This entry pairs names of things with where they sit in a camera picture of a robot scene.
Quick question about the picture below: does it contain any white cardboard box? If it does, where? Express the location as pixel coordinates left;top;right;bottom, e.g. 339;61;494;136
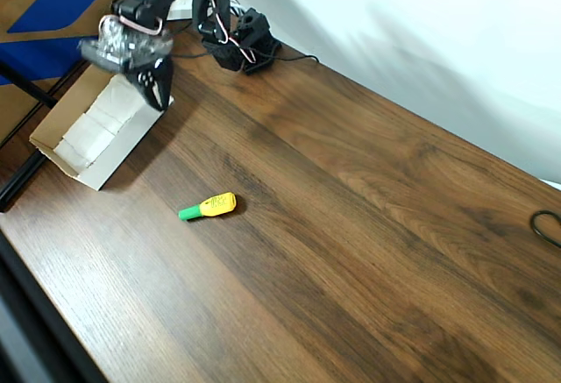
28;62;175;192

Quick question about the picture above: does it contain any black stand pole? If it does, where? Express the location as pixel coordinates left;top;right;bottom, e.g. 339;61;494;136
0;60;59;108

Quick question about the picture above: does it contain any black stand base bar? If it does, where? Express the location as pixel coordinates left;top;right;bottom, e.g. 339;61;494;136
0;152;47;213

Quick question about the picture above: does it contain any black cable on table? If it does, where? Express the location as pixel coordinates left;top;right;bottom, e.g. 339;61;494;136
262;53;320;65

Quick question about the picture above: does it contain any black cable loop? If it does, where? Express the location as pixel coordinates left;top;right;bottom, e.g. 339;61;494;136
529;209;561;249

